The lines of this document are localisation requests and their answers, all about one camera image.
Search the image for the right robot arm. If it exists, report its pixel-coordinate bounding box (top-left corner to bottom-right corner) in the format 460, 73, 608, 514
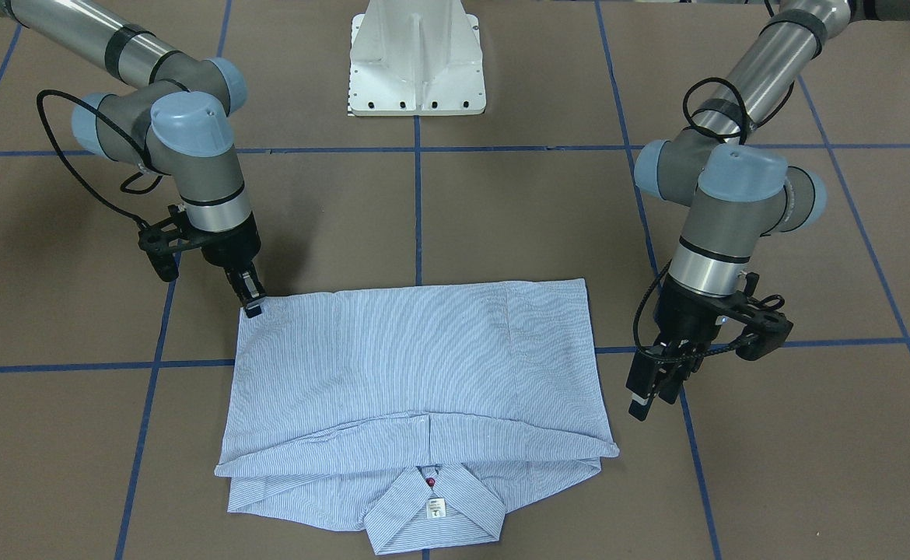
0, 1, 266, 318

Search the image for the blue striped button shirt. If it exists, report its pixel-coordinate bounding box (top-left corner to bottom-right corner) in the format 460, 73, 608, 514
215, 279, 619, 555

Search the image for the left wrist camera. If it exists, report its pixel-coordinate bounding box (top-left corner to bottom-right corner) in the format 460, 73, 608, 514
718, 272, 793, 361

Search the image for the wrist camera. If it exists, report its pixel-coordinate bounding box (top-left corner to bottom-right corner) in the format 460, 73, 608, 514
138, 205, 208, 282
718, 272, 793, 361

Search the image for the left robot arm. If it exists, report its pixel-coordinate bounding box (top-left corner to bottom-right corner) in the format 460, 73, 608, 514
626, 1, 910, 421

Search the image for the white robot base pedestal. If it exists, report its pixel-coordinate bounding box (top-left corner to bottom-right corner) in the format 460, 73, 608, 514
348, 1, 488, 117

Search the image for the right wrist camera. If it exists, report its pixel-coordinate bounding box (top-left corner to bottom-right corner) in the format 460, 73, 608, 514
138, 205, 208, 282

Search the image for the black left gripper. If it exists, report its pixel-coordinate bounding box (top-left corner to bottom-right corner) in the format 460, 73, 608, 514
626, 284, 736, 422

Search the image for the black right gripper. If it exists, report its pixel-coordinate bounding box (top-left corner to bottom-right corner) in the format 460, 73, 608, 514
202, 214, 267, 318

